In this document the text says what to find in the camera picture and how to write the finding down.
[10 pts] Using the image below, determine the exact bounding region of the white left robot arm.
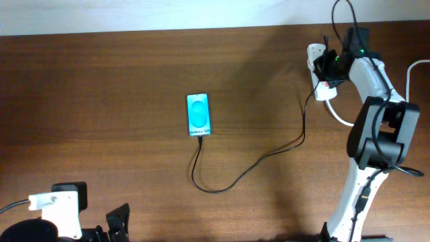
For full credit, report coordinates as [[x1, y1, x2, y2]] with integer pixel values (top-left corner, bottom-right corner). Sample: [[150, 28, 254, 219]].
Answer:
[[1, 203, 130, 242]]

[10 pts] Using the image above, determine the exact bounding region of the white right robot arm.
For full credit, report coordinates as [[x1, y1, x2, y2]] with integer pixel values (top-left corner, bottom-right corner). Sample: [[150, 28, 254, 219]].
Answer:
[[307, 28, 423, 241]]

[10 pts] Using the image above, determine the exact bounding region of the black charging cable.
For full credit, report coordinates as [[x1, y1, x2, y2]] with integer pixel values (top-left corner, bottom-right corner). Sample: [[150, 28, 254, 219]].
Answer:
[[190, 35, 330, 194]]

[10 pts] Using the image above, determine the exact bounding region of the blue Galaxy smartphone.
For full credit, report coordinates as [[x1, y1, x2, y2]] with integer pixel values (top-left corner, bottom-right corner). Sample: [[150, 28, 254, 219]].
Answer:
[[187, 93, 211, 136]]

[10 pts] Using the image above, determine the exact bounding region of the white power strip cord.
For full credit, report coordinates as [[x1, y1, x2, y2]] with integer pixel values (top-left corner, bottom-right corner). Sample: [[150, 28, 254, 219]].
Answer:
[[325, 58, 430, 128]]

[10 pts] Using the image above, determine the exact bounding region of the white power strip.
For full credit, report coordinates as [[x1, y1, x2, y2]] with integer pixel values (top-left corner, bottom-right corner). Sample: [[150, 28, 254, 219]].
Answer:
[[307, 44, 337, 101]]

